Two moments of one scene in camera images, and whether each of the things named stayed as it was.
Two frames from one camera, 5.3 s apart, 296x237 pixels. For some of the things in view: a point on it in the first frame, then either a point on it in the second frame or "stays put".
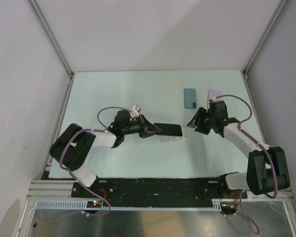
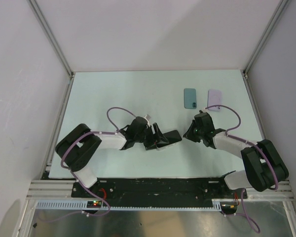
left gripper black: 146,128 → 157,137
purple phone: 214,93 stays put
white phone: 169,129 → 171,137
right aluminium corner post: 283,5 stays put
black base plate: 157,188 stays put
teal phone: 190,98 stays put
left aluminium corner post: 56,44 stays put
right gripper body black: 212,118 → 199,133
